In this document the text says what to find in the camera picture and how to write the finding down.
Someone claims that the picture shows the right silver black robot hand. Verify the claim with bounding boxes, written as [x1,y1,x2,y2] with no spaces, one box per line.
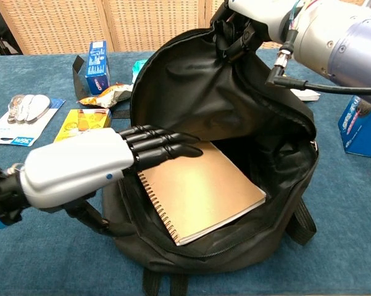
[210,0,297,62]

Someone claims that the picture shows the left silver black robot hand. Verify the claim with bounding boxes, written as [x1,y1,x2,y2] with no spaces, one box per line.
[20,125,204,235]

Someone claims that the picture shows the black fabric backpack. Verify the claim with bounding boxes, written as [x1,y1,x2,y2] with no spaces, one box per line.
[72,26,320,296]

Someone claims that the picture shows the white yellow notepad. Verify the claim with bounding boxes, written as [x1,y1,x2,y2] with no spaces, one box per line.
[290,88,321,102]

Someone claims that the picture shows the brown spiral notebook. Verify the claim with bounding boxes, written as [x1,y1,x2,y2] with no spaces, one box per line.
[137,140,268,247]

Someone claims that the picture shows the yellow snack box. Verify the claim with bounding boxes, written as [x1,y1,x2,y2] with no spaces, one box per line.
[54,108,113,143]

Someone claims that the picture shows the white blister card pack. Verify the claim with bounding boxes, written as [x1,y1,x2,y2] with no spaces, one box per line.
[0,94,65,147]

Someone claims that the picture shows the orange snack packet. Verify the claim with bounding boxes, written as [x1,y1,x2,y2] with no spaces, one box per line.
[76,83,133,109]

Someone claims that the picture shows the blue tablecloth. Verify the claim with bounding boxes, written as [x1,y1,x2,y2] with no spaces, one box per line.
[0,46,371,296]

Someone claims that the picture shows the slim blue Oreo box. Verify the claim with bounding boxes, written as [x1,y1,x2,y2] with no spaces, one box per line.
[85,40,111,95]

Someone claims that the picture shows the wicker folding screen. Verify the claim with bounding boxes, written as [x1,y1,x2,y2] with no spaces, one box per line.
[0,0,371,56]

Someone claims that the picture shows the teal wet wipes pack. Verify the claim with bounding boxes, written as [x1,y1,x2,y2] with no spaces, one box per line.
[131,59,149,84]

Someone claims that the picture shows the large blue pink Oreo box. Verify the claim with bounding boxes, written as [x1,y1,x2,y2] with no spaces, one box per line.
[338,95,371,158]

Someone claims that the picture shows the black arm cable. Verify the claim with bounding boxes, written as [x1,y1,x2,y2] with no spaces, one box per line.
[265,66,371,96]

